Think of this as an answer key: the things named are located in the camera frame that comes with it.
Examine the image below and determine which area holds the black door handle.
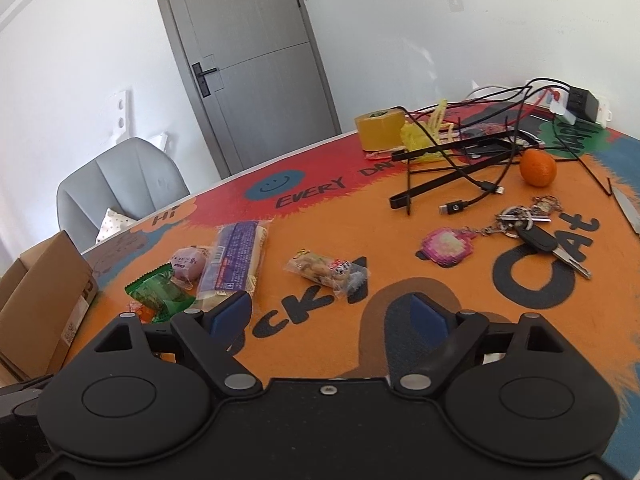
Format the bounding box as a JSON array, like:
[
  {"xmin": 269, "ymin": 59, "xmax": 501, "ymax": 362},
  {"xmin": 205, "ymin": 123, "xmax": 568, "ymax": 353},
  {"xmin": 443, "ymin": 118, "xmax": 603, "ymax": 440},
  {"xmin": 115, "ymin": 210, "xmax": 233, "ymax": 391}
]
[{"xmin": 191, "ymin": 61, "xmax": 220, "ymax": 97}]

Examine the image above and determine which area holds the grey door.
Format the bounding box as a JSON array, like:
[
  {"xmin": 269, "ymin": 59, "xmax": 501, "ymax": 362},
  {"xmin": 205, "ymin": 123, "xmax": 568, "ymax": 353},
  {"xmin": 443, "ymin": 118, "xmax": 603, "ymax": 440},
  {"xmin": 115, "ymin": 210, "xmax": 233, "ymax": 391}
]
[{"xmin": 147, "ymin": 0, "xmax": 344, "ymax": 179}]

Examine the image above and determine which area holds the orange tangerine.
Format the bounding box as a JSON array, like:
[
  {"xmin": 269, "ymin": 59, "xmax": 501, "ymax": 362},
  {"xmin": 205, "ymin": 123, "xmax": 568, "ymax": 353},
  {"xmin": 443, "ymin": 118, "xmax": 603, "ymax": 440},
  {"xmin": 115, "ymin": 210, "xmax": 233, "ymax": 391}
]
[{"xmin": 519, "ymin": 148, "xmax": 558, "ymax": 187}]

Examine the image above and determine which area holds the grey upholstered chair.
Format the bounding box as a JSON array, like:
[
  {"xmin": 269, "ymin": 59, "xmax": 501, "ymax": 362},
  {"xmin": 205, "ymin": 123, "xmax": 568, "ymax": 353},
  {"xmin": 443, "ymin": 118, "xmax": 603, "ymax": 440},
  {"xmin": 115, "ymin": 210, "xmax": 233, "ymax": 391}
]
[{"xmin": 56, "ymin": 137, "xmax": 191, "ymax": 252}]

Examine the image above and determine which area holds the long purple snack packet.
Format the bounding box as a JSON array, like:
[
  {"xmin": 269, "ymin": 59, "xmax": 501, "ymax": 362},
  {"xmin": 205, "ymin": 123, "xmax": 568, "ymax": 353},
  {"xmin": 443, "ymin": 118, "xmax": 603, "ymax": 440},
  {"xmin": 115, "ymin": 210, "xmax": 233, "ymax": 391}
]
[{"xmin": 197, "ymin": 219, "xmax": 269, "ymax": 307}]

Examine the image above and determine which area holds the pink pixel keychain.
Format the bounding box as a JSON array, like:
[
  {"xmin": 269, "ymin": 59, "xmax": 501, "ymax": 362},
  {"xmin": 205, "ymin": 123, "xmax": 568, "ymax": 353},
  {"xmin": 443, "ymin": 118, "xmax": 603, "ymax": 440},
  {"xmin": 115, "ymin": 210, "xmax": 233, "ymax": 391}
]
[{"xmin": 418, "ymin": 227, "xmax": 476, "ymax": 270}]

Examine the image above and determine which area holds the yellow tape roll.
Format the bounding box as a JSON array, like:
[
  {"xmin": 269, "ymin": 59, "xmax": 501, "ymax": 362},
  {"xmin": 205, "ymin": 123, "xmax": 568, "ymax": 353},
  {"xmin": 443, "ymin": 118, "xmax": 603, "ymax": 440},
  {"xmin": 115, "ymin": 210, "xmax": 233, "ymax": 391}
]
[{"xmin": 354, "ymin": 107, "xmax": 409, "ymax": 152}]

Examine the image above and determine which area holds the black wire stand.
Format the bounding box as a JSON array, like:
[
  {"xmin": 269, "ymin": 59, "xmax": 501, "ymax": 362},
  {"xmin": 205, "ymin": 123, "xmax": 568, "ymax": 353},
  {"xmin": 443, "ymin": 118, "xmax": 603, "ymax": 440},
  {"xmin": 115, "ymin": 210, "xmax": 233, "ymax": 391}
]
[{"xmin": 389, "ymin": 132, "xmax": 527, "ymax": 214}]

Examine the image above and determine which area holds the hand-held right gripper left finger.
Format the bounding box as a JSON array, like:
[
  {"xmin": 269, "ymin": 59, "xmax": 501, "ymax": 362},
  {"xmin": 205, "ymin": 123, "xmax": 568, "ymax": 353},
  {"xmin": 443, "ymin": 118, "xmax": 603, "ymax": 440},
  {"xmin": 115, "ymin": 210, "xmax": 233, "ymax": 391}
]
[{"xmin": 94, "ymin": 290, "xmax": 262, "ymax": 393}]

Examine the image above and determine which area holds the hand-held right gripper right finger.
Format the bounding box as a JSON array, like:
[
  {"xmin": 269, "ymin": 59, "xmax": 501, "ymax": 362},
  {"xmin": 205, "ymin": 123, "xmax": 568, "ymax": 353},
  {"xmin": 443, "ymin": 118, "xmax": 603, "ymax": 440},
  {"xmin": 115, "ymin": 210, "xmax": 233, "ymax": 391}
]
[{"xmin": 392, "ymin": 293, "xmax": 557, "ymax": 393}]

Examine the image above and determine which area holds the brown cardboard box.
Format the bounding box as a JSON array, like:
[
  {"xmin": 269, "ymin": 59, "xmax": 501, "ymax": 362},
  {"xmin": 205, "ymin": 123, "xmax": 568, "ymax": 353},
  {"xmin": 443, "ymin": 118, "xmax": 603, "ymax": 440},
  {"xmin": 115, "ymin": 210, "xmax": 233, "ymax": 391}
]
[{"xmin": 0, "ymin": 230, "xmax": 99, "ymax": 382}]

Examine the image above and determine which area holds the pink round snack packet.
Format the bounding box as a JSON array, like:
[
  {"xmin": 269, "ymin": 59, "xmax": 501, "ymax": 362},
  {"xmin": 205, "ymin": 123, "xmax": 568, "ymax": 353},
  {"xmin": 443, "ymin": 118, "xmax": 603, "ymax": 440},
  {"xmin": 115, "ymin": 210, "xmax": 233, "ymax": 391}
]
[{"xmin": 169, "ymin": 245, "xmax": 207, "ymax": 289}]

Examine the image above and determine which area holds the green snack packet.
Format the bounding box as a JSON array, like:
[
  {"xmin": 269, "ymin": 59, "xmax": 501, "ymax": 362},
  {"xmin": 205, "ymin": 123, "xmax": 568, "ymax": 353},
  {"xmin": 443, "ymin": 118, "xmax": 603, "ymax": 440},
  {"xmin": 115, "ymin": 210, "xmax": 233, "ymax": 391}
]
[{"xmin": 124, "ymin": 265, "xmax": 196, "ymax": 324}]

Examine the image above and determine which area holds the white foam board with holes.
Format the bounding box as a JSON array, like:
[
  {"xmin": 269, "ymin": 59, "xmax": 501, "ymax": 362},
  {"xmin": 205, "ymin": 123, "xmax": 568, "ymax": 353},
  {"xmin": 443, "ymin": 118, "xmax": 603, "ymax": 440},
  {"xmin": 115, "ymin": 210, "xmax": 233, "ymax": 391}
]
[{"xmin": 112, "ymin": 88, "xmax": 169, "ymax": 151}]

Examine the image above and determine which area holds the white dotted cushion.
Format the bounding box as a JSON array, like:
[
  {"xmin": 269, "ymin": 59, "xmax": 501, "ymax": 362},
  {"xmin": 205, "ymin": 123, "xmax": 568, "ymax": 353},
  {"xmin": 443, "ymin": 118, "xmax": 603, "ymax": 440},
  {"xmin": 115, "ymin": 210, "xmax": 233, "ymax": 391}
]
[{"xmin": 94, "ymin": 208, "xmax": 139, "ymax": 246}]

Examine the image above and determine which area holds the clear nut snack packet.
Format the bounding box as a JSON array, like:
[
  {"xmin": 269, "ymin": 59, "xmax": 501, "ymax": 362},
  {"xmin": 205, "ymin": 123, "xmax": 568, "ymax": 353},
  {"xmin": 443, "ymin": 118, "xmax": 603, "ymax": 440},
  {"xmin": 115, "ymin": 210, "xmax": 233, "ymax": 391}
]
[{"xmin": 284, "ymin": 249, "xmax": 372, "ymax": 299}]

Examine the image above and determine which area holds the yellow plastic clip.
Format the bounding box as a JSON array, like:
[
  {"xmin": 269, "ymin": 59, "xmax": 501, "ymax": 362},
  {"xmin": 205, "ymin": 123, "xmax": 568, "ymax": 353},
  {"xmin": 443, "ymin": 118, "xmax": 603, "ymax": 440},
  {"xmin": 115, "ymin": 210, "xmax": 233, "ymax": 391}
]
[{"xmin": 399, "ymin": 99, "xmax": 462, "ymax": 162}]

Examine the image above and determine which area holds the white power strip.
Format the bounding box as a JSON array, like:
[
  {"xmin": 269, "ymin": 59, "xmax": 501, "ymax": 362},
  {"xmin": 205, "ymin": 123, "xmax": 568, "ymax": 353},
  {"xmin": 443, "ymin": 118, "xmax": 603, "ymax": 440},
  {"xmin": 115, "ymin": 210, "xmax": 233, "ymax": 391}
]
[{"xmin": 540, "ymin": 87, "xmax": 614, "ymax": 129}]

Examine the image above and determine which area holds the black charger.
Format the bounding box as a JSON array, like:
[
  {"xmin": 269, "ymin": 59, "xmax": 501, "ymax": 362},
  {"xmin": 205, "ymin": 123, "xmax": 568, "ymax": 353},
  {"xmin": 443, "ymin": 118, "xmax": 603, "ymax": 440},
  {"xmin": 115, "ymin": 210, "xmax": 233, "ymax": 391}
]
[{"xmin": 567, "ymin": 86, "xmax": 601, "ymax": 124}]

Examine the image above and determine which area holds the black cable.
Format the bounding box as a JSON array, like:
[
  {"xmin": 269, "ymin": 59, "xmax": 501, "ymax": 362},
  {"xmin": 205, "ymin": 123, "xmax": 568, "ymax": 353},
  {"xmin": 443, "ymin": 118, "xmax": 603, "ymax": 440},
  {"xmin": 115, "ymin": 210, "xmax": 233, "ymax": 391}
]
[
  {"xmin": 404, "ymin": 106, "xmax": 507, "ymax": 196},
  {"xmin": 438, "ymin": 77, "xmax": 576, "ymax": 217}
]

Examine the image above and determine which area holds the knife blade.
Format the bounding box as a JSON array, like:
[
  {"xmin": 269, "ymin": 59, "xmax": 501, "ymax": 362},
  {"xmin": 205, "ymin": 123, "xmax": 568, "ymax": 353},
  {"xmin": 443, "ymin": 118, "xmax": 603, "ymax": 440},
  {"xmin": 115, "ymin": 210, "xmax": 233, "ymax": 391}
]
[{"xmin": 606, "ymin": 178, "xmax": 640, "ymax": 235}]

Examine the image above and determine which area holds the bunch of keys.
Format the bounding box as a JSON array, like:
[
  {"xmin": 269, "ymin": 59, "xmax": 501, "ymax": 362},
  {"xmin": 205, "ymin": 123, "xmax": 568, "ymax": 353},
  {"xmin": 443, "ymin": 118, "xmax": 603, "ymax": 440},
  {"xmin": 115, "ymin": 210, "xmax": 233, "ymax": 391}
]
[{"xmin": 482, "ymin": 194, "xmax": 594, "ymax": 280}]

